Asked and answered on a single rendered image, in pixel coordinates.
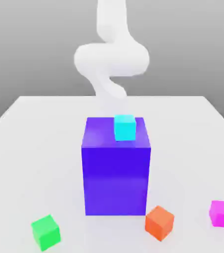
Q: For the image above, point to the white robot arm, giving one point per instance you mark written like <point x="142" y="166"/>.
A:
<point x="111" y="59"/>

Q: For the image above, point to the small cyan cube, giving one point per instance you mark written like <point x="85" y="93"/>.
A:
<point x="124" y="129"/>

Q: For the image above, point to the small orange cube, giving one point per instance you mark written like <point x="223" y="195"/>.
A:
<point x="159" y="223"/>

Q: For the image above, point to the small green cube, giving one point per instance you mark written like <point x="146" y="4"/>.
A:
<point x="46" y="233"/>

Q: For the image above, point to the small magenta cube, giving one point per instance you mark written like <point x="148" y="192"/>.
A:
<point x="222" y="214"/>

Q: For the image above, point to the large purple box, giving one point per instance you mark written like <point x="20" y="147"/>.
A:
<point x="115" y="177"/>

